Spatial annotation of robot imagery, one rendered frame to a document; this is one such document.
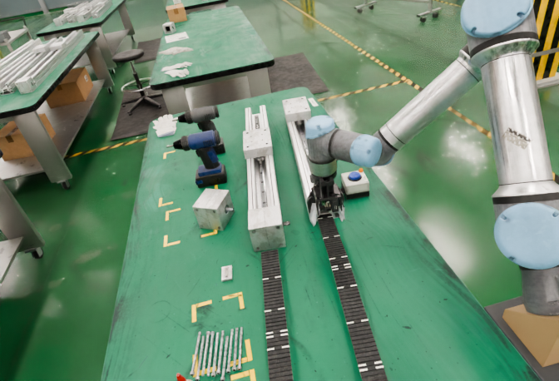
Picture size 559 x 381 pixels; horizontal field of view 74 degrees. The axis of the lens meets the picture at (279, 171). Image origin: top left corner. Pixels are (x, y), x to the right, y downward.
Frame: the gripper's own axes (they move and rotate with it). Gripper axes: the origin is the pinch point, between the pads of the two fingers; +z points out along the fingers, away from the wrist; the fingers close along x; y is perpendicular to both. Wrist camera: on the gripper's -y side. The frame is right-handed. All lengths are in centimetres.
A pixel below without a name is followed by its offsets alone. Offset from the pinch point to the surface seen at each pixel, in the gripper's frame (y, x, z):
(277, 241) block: 4.3, -16.3, 1.5
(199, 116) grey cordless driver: -59, -41, -16
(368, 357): 43.7, -0.1, 1.2
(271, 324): 32.3, -20.1, 0.8
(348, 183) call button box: -13.9, 10.2, -1.8
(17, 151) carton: -209, -231, 53
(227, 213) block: -12.6, -31.9, 1.0
